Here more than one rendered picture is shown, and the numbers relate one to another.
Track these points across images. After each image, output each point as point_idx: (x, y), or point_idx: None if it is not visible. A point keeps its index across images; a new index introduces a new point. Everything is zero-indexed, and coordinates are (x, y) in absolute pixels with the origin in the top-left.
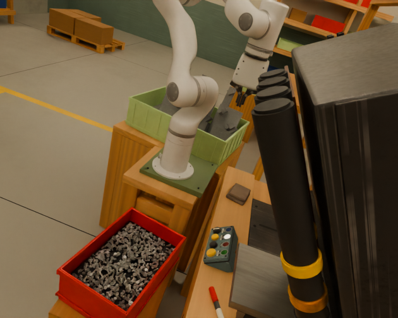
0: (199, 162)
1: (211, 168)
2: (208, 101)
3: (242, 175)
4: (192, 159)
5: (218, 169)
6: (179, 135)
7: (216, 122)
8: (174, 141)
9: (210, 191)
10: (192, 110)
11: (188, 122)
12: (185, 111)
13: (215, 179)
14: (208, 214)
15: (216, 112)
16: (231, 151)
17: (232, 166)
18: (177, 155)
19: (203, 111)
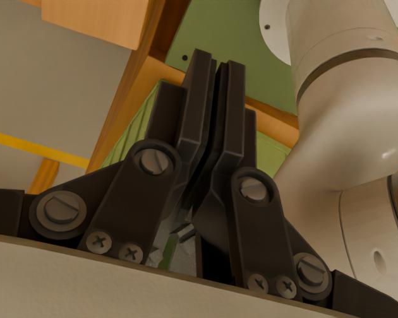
0: (225, 62)
1: (189, 36)
2: (302, 214)
3: (84, 4)
4: (247, 72)
5: (154, 78)
6: (395, 55)
7: (160, 225)
8: (396, 40)
9: (168, 26)
10: (351, 174)
11: (376, 105)
12: (378, 166)
13: (162, 48)
14: (157, 9)
15: (162, 253)
16: (114, 148)
17: (104, 130)
18: (359, 2)
19: (307, 171)
